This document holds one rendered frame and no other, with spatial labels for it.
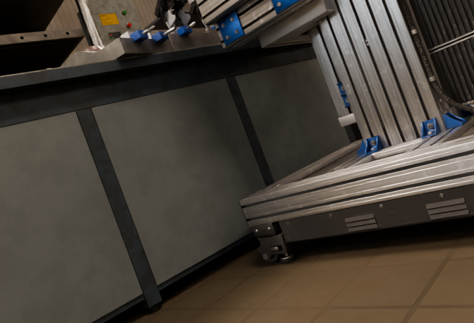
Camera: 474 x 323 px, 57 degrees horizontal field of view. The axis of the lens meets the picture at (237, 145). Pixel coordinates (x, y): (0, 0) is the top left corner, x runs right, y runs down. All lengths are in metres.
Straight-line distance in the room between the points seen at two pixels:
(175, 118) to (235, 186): 0.35
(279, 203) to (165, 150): 0.46
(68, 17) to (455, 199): 4.87
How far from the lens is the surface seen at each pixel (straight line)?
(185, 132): 1.59
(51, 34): 2.48
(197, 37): 1.81
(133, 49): 1.51
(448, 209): 1.10
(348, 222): 1.21
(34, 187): 1.36
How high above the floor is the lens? 0.39
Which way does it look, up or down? 1 degrees up
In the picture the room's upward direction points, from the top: 21 degrees counter-clockwise
